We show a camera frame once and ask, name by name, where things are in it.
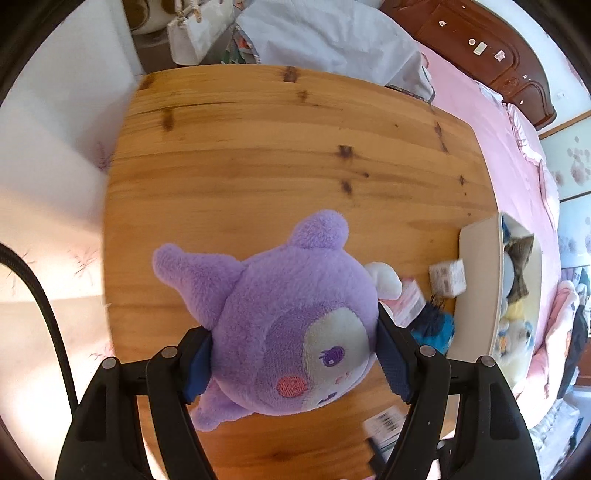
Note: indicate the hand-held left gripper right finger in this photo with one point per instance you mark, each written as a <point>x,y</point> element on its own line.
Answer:
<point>395,364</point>

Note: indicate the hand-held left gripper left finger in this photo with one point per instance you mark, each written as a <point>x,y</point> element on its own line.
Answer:
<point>198,369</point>

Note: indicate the dark blue pompom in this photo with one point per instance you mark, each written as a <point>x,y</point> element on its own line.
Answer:
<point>434,330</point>

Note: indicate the green and white box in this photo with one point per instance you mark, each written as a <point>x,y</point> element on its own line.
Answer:
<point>385,422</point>

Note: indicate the pink packet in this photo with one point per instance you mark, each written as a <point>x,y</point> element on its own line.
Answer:
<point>411,300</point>

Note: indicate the purple plush toy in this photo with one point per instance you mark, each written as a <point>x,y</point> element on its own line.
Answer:
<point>277,314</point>

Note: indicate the small white box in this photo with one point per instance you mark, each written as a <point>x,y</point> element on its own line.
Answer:
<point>447,277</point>

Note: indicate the white plastic storage bin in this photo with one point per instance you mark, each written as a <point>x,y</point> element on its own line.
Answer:
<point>478,277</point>

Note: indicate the white bear plush blue bow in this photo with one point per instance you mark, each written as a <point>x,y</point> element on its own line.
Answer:
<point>517,344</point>

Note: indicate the plaid bow hair clip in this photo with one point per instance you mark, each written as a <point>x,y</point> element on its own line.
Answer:
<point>521,267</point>

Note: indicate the pink fluffy cloth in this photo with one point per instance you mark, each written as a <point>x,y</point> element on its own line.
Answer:
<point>556,337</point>

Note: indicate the dark cloth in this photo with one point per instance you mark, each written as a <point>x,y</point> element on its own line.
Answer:
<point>572,355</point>

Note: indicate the white leaf-print curtain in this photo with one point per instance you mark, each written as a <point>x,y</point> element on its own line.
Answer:
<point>55,184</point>

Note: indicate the pink bed sheet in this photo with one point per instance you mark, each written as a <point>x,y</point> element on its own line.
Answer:
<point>480,138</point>

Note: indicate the pink ruffled pillow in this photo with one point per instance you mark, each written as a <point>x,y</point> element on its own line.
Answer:
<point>531,147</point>

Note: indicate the floral wardrobe door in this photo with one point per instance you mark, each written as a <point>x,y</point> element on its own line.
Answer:
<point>575,175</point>

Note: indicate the white paper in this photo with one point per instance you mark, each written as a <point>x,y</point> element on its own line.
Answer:
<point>489,92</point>

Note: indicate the patterned fabric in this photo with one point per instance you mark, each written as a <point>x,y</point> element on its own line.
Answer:
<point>240,48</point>

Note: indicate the grey cloth bundle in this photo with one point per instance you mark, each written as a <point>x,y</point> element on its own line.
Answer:
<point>332,41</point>

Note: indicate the brown wooden headboard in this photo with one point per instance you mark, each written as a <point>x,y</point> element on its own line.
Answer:
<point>498,50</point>

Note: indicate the white handbag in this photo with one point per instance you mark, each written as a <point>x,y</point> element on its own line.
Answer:
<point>198,32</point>

